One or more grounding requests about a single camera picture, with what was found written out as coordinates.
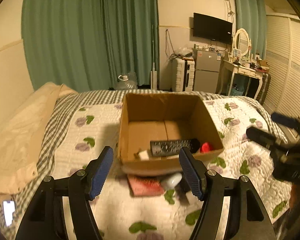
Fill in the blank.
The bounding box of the white dressing table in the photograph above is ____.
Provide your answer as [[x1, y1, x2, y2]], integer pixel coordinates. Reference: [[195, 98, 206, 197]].
[[217, 60, 263, 100]]

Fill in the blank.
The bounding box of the brown cardboard box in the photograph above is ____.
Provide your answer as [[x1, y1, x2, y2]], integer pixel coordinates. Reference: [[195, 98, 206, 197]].
[[117, 93, 224, 176]]

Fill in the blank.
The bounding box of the silver mini fridge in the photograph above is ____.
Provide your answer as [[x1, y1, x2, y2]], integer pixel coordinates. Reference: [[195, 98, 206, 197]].
[[193, 49, 221, 93]]

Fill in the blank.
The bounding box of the light blue earbud case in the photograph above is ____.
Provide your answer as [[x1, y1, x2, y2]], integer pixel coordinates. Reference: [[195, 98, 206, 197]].
[[160, 172, 183, 191]]

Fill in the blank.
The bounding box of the white oval vanity mirror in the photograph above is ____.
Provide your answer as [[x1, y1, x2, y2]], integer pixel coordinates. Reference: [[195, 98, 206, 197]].
[[232, 28, 251, 56]]

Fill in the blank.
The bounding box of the cream pillow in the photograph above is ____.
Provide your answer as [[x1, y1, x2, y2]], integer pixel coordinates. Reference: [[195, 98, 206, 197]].
[[0, 82, 76, 194]]

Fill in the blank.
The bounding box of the clear water jug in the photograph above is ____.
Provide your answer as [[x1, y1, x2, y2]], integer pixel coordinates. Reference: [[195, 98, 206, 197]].
[[115, 72, 138, 90]]

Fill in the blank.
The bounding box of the white power adapter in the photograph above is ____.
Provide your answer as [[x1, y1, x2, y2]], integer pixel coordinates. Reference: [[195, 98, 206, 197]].
[[137, 150, 152, 161]]

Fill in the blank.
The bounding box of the white suitcase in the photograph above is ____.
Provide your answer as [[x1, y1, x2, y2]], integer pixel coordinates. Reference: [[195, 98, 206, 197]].
[[172, 58, 195, 92]]

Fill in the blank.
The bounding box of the lit smartphone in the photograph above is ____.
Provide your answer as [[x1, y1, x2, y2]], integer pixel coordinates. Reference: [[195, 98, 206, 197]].
[[2, 200, 15, 226]]

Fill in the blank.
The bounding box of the white louvered wardrobe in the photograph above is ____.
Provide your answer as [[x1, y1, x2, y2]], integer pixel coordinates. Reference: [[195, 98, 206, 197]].
[[263, 14, 300, 117]]

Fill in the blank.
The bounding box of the red small object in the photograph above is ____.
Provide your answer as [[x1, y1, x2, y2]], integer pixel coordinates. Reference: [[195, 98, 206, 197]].
[[199, 142, 214, 153]]

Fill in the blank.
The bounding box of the black remote control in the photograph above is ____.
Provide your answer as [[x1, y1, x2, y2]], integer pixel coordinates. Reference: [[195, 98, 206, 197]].
[[150, 139, 197, 158]]

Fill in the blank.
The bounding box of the black wall television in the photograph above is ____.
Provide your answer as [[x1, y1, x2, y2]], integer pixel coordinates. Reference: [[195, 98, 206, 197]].
[[193, 12, 233, 44]]

